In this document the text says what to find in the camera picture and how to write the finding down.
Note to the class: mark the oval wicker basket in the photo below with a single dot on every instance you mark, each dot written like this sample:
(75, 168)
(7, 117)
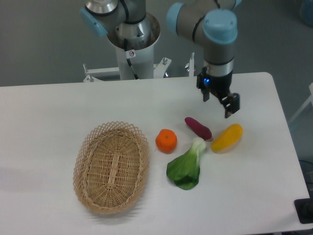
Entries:
(111, 168)

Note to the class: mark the black device at table edge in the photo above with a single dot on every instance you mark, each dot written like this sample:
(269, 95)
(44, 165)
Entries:
(304, 209)

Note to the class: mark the yellow mango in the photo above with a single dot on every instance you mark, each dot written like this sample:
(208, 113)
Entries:
(228, 138)

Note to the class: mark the purple sweet potato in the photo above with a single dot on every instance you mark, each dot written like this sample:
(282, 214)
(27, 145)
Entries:
(199, 129)

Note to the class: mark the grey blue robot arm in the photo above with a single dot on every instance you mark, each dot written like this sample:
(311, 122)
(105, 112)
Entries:
(210, 24)

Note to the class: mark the green bok choy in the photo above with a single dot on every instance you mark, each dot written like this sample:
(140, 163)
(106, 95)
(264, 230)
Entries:
(184, 170)

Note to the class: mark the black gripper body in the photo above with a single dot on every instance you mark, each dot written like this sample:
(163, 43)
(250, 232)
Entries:
(219, 85)

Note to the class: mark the orange tangerine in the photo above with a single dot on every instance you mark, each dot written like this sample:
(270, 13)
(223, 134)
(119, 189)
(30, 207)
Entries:
(166, 141)

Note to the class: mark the white furniture leg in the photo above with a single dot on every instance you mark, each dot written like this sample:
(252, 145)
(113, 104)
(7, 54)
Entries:
(307, 102)

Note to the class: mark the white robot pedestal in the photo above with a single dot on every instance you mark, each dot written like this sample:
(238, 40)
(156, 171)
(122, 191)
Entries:
(135, 40)

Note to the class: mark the white metal base frame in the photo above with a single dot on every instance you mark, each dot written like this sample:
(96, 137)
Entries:
(141, 70)

